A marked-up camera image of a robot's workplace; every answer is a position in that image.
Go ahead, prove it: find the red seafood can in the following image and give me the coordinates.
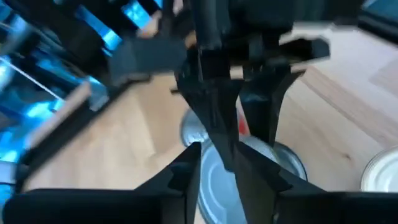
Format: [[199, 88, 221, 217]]
[[179, 107, 251, 149]]

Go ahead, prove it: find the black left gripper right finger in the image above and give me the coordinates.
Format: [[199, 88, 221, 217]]
[[234, 142, 326, 224]]

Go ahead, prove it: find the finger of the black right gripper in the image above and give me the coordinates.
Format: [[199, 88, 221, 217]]
[[238, 58, 306, 147], [174, 46, 246, 172]]

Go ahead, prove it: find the green Bumble Bee tuna can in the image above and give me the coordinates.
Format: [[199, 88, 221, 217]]
[[197, 136, 309, 224]]

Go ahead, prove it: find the blue pink salmon can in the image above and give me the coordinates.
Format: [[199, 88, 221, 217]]
[[359, 145, 398, 193]]

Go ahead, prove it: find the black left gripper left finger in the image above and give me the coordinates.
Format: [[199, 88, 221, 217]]
[[133, 141, 203, 224]]

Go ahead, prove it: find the black table edge frame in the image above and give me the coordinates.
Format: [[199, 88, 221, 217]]
[[12, 71, 150, 194]]

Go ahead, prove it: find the blue-lit window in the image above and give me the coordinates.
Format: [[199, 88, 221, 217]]
[[0, 0, 164, 200]]

